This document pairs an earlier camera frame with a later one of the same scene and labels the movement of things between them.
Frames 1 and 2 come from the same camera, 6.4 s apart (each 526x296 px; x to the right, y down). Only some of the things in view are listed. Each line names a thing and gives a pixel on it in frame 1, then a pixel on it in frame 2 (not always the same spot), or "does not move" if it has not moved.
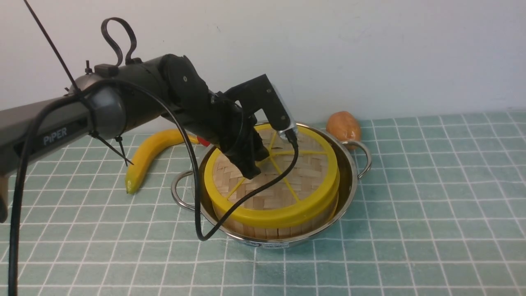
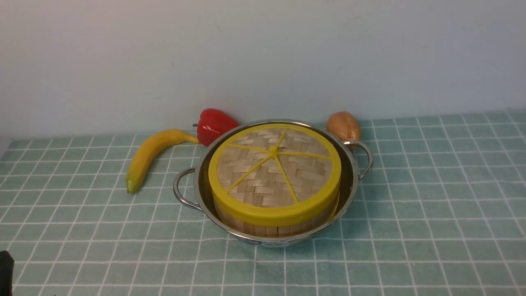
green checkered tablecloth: x=441 y=211 does not move
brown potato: x=344 y=126 does not move
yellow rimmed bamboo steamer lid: x=306 y=191 does not move
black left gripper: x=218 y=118 to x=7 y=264
